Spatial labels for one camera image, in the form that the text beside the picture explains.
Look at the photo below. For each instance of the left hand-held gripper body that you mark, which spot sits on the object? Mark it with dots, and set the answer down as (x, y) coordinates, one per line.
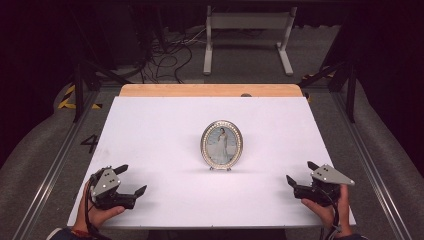
(105, 183)

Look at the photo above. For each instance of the white metal desk frame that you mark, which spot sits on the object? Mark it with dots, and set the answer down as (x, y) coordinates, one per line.
(250, 20)

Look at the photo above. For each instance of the white board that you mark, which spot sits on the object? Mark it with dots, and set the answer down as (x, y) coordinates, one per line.
(160, 140)

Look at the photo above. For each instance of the black metal stand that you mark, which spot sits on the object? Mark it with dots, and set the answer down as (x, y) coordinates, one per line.
(78, 90)
(350, 96)

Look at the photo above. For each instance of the person's right hand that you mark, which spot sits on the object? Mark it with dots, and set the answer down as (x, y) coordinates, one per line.
(341, 220)

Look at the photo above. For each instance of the oval pearl-rimmed photo frame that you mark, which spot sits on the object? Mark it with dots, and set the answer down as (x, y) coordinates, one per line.
(221, 145)

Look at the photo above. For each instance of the aluminium floor rail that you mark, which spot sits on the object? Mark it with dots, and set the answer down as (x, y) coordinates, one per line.
(370, 146)
(56, 170)

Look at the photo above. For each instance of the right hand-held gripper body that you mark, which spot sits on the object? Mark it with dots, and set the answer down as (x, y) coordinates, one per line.
(330, 176)

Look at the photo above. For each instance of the person's left hand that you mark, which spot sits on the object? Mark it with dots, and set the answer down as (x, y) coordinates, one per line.
(95, 216)

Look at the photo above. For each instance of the wooden table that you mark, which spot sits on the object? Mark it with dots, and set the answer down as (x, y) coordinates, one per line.
(206, 90)

